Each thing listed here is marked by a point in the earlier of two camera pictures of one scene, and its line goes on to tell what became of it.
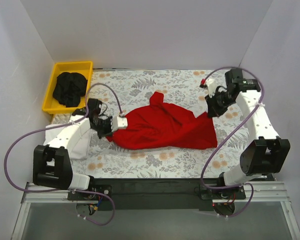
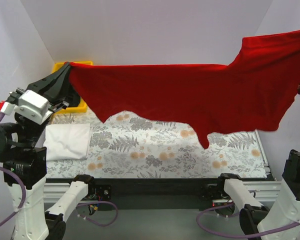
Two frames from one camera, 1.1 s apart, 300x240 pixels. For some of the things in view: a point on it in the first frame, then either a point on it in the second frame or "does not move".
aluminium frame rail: (263, 193) does not move
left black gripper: (105, 128) to (42, 90)
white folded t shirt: (75, 137) does not move
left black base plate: (106, 189) does not move
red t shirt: (159, 126) to (256, 91)
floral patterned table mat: (134, 88) does not move
